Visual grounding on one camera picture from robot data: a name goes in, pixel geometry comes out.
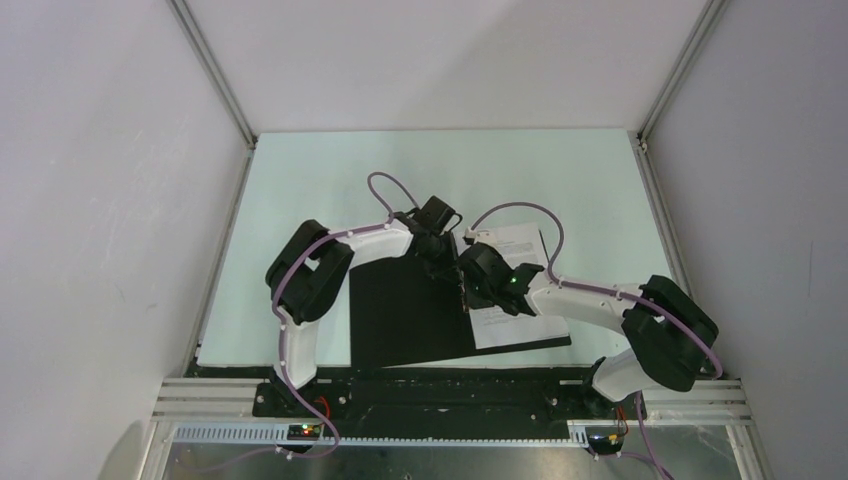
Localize metal folder clip mechanism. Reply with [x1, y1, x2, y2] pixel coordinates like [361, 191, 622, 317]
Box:
[459, 281, 471, 314]

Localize controller board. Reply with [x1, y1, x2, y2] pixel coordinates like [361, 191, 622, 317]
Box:
[586, 434, 626, 457]
[286, 423, 323, 441]

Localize slotted cable duct rail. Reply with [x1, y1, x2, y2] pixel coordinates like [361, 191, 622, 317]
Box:
[173, 423, 590, 448]

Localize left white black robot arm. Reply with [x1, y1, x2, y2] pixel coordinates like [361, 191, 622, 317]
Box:
[265, 196, 463, 417]

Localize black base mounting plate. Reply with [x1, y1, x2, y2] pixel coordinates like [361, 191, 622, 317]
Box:
[252, 367, 616, 441]

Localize left controller board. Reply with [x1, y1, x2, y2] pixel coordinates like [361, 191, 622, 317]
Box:
[286, 423, 323, 441]

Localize right controller board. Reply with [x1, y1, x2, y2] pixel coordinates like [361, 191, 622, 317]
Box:
[586, 434, 626, 457]

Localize printed paper sheet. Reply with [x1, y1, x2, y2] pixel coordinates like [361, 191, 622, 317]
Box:
[469, 222, 570, 350]

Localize red black clip folder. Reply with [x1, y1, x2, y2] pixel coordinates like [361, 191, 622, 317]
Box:
[349, 256, 571, 368]

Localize aluminium frame profile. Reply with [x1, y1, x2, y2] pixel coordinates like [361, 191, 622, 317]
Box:
[637, 0, 730, 143]
[166, 0, 258, 150]

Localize aluminium frame profile left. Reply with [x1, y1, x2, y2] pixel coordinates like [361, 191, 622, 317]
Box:
[166, 0, 258, 150]

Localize aluminium frame profile right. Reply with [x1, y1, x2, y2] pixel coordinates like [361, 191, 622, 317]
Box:
[637, 0, 730, 143]

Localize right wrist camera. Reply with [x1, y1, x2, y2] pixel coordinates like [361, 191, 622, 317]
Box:
[462, 228, 498, 246]

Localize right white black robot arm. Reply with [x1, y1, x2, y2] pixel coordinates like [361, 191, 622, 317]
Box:
[458, 243, 723, 418]

